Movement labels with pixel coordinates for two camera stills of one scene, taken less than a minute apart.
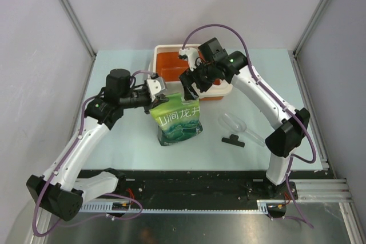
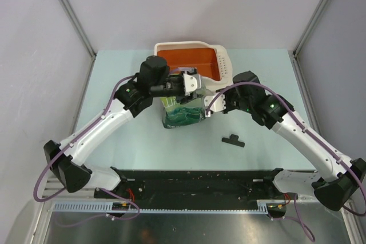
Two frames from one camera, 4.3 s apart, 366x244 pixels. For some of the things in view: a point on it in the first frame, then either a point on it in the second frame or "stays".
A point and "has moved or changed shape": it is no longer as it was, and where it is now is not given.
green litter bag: (178, 120) has moved or changed shape
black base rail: (202, 186) stays
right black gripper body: (203, 77) to (233, 102)
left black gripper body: (148, 103) to (171, 88)
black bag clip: (233, 140) stays
